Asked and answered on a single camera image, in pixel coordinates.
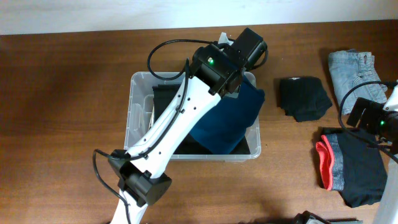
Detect blue cloth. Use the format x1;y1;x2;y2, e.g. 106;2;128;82
177;77;265;155

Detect black garment with tag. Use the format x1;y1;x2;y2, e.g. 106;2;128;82
151;84;250;155

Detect black shorts with red trim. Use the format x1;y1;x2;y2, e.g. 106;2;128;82
315;128;387;208

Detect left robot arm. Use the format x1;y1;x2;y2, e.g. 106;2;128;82
107;28;268;223

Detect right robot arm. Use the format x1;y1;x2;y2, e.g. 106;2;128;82
341;81;397;223

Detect small folded black shirt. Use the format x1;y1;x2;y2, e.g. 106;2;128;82
279;77;333;122

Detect folded light blue jeans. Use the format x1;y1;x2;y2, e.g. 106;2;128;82
328;49;387;115

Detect clear plastic storage bin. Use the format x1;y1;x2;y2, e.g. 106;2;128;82
124;72;262;162

